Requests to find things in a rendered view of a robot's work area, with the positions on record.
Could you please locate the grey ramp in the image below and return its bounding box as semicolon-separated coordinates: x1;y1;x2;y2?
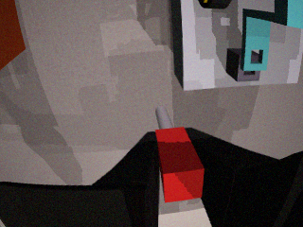
170;0;303;91

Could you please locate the small trolley with teal deck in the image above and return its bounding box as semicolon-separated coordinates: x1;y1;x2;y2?
198;0;303;72

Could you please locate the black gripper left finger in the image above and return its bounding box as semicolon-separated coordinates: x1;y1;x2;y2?
0;131;159;227

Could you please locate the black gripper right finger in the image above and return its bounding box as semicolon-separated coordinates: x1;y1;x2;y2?
185;128;303;227

